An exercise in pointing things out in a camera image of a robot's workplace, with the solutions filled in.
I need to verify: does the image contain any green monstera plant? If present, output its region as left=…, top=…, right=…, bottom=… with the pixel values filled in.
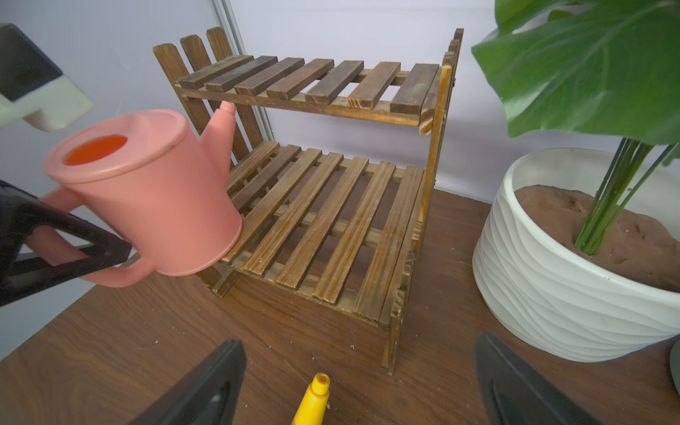
left=472, top=1, right=679, bottom=255

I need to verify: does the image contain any white ribbed plant pot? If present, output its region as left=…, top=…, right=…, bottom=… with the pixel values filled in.
left=472, top=148, right=679, bottom=362

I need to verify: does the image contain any pink watering can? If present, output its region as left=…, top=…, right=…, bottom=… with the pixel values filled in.
left=42, top=102, right=243, bottom=288

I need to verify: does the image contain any wooden two-tier shelf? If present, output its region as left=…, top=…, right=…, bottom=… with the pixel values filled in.
left=153, top=27, right=464, bottom=374

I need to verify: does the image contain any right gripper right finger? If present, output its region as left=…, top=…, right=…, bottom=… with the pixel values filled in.
left=474, top=332, right=599, bottom=424

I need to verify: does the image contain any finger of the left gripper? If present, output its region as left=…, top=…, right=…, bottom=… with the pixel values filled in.
left=1, top=181, right=132, bottom=306

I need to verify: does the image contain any yellow watering can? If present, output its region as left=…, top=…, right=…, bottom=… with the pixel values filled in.
left=291, top=373, right=330, bottom=425

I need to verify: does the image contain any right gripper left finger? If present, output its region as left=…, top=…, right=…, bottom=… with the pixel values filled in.
left=132, top=340, right=247, bottom=424

